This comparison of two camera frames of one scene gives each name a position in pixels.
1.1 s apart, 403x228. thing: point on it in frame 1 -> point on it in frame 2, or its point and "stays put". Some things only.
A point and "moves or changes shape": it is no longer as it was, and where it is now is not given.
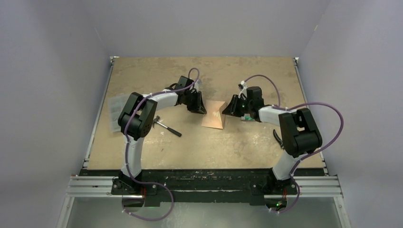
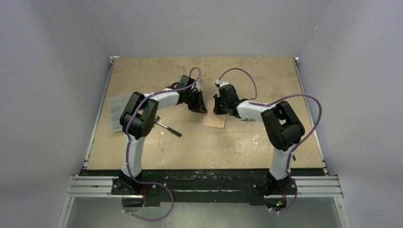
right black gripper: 231,109 -> 217,99
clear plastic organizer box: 116,103 stays put
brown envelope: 213,118 moves or changes shape
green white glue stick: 247,118 stays put
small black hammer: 155,121 stays put
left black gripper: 198,108 stays put
